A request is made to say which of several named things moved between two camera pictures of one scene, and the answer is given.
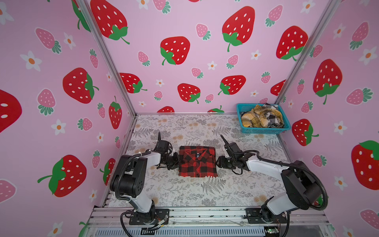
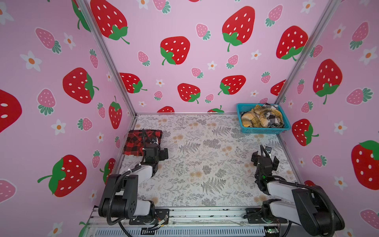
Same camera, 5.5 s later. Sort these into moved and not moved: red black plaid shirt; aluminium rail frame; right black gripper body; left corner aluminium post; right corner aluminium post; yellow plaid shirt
Moved: right black gripper body; red black plaid shirt
Not moved: right corner aluminium post; aluminium rail frame; left corner aluminium post; yellow plaid shirt
